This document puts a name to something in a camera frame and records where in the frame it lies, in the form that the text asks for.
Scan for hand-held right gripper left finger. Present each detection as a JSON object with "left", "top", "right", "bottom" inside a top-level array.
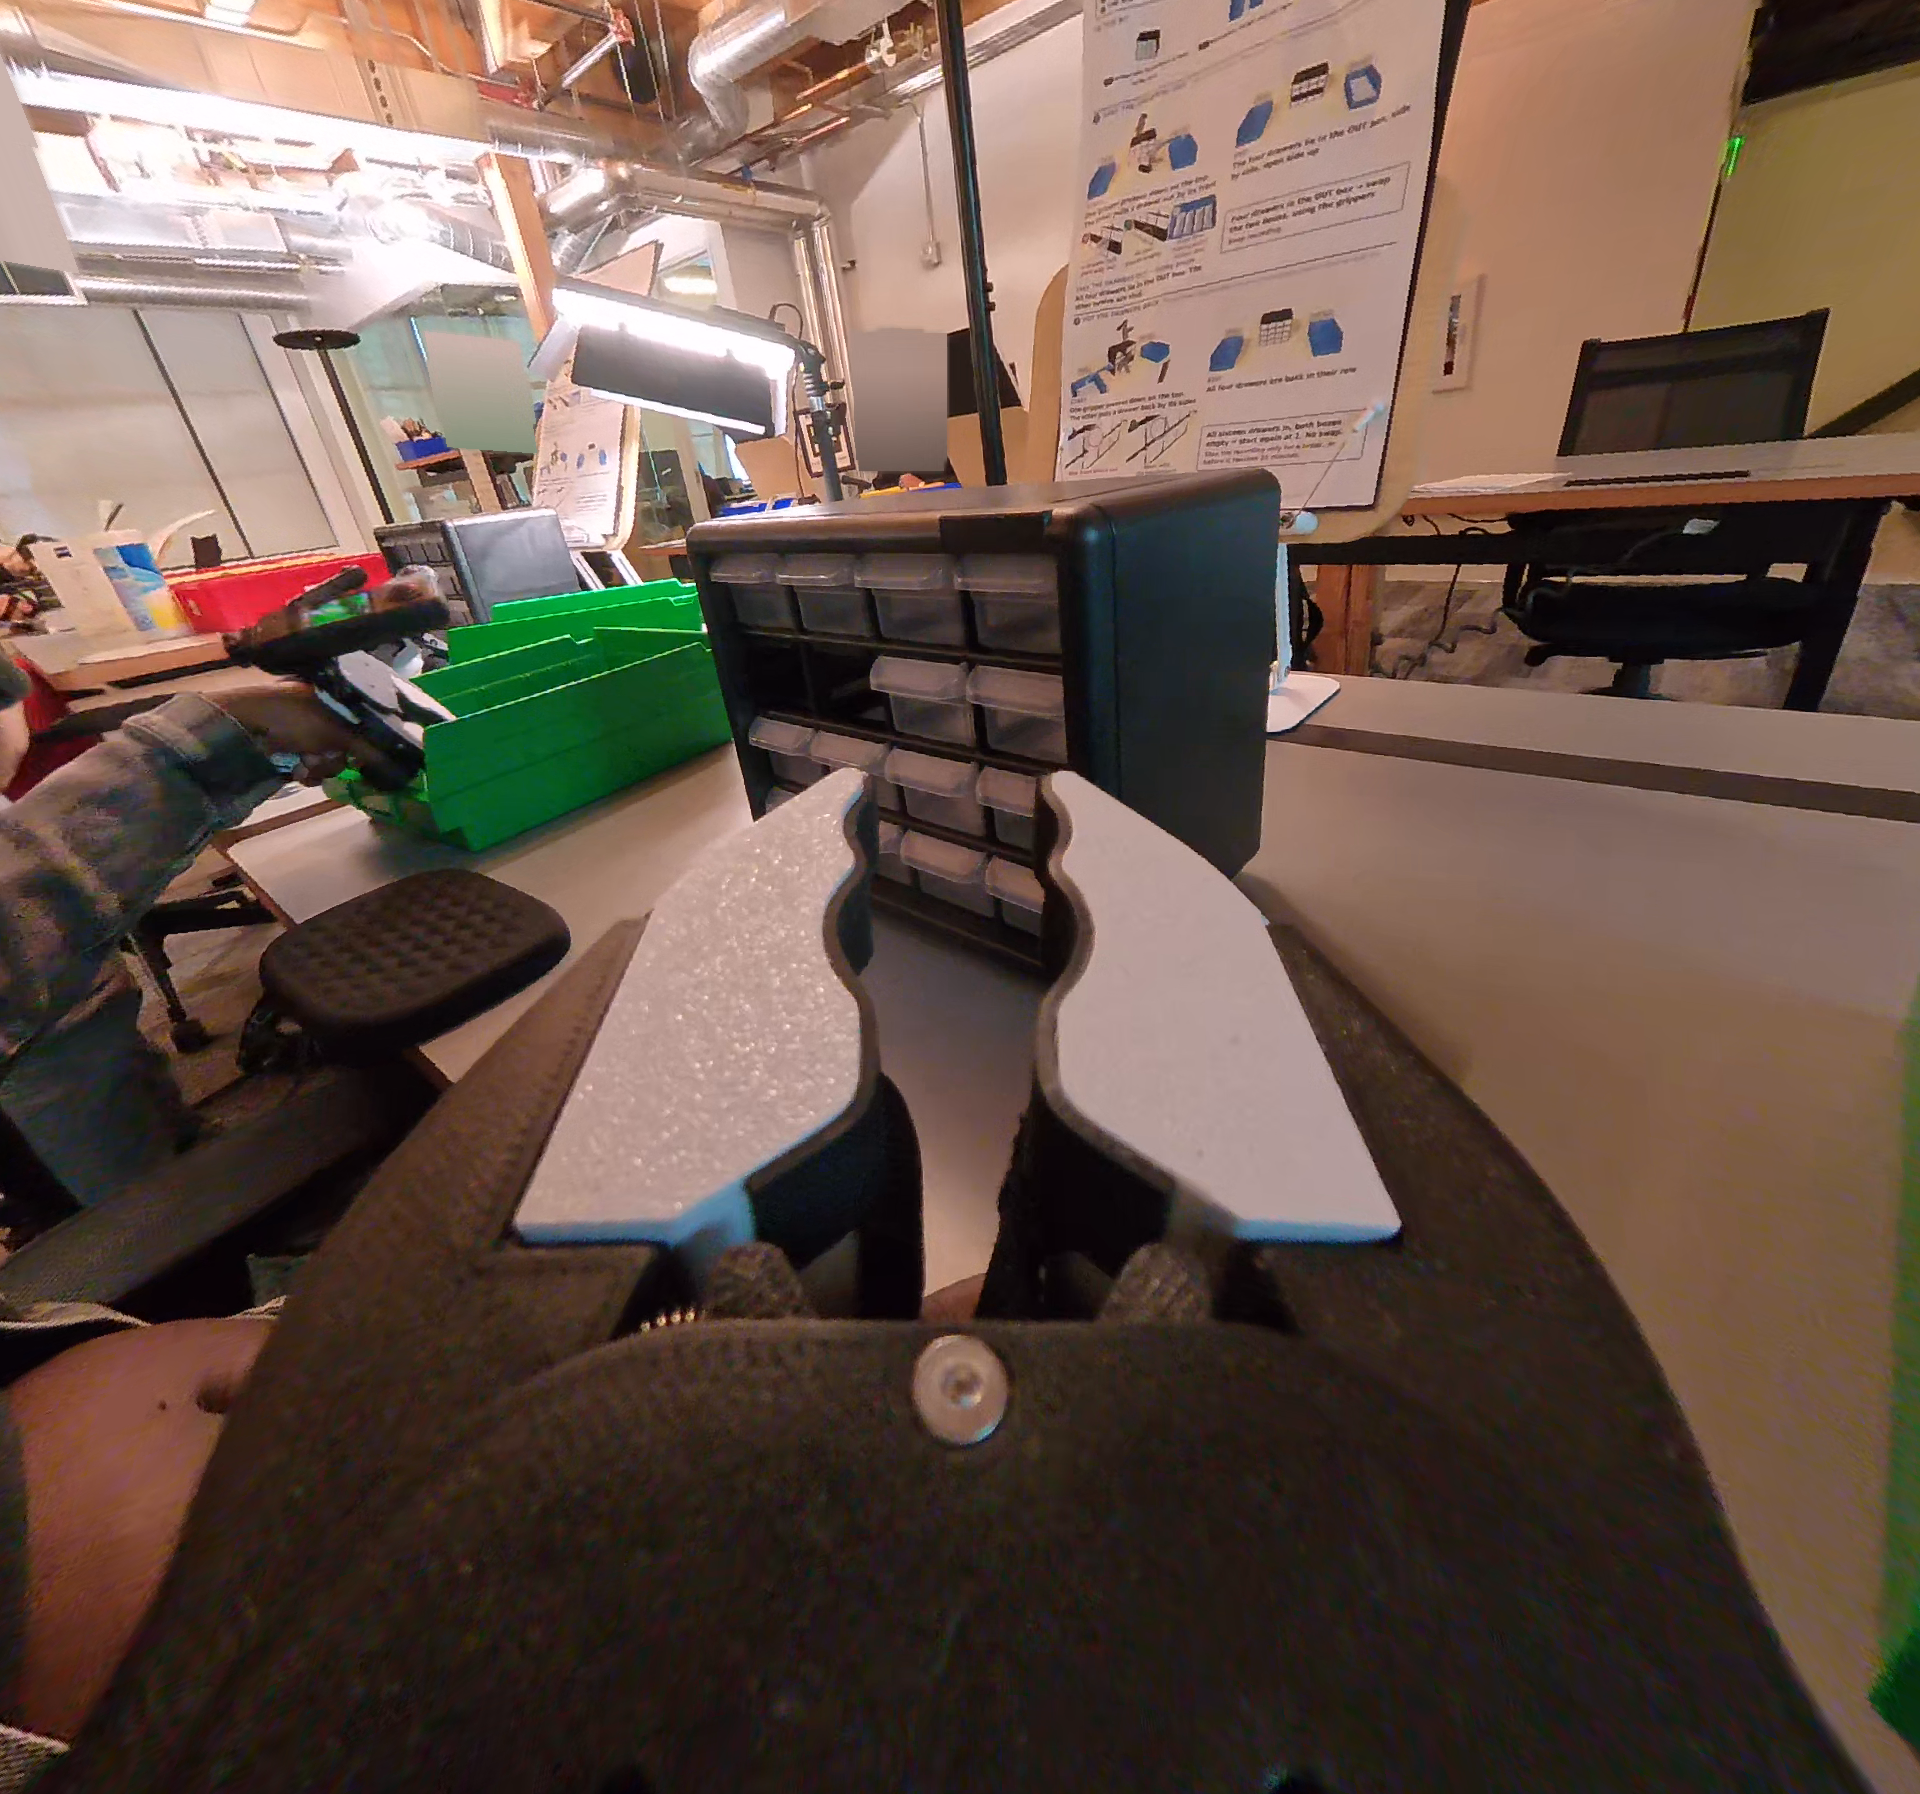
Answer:
[{"left": 512, "top": 767, "right": 888, "bottom": 1247}]

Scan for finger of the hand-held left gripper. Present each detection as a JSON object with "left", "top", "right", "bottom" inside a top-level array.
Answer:
[{"left": 342, "top": 648, "right": 460, "bottom": 731}]

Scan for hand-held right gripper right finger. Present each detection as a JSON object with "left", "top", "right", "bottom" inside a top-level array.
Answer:
[{"left": 1028, "top": 767, "right": 1406, "bottom": 1247}]

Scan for green plastic bin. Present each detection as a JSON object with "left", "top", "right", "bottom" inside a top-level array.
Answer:
[
  {"left": 447, "top": 581, "right": 709, "bottom": 678},
  {"left": 337, "top": 624, "right": 741, "bottom": 854}
]

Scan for rows of small cabinet drawers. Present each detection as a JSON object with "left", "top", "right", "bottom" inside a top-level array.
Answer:
[{"left": 709, "top": 552, "right": 1056, "bottom": 936}]

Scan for person's left forearm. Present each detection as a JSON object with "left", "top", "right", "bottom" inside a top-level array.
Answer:
[{"left": 0, "top": 690, "right": 300, "bottom": 1075}]

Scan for person's left hand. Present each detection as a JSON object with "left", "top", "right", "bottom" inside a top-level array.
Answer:
[{"left": 241, "top": 680, "right": 372, "bottom": 788}]

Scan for person's right hand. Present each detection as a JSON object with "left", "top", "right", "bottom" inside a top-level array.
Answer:
[{"left": 0, "top": 1317, "right": 277, "bottom": 1740}]

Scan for red plastic bin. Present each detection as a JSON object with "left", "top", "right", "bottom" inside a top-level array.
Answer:
[{"left": 165, "top": 552, "right": 381, "bottom": 636}]

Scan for small instruction poster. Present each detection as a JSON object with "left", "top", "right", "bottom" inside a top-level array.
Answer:
[{"left": 535, "top": 390, "right": 630, "bottom": 522}]

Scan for black floor lamp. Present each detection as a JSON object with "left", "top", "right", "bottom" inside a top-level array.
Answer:
[{"left": 274, "top": 325, "right": 396, "bottom": 524}]

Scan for studio light panel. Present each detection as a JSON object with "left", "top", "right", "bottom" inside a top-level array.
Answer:
[{"left": 528, "top": 276, "right": 801, "bottom": 441}]

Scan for cardboard sheet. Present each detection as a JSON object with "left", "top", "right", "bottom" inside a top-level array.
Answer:
[{"left": 949, "top": 271, "right": 1087, "bottom": 488}]

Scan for black stand pole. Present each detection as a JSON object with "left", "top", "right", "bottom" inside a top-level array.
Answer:
[{"left": 823, "top": 0, "right": 1026, "bottom": 491}]

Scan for light wooden desk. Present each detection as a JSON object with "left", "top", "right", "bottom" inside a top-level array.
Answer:
[{"left": 1410, "top": 431, "right": 1920, "bottom": 715}]

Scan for large instruction poster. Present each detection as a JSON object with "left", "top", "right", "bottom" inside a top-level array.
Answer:
[{"left": 1054, "top": 0, "right": 1467, "bottom": 514}]

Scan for black mesh office chair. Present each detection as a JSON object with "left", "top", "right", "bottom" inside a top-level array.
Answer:
[{"left": 1505, "top": 307, "right": 1837, "bottom": 702}]

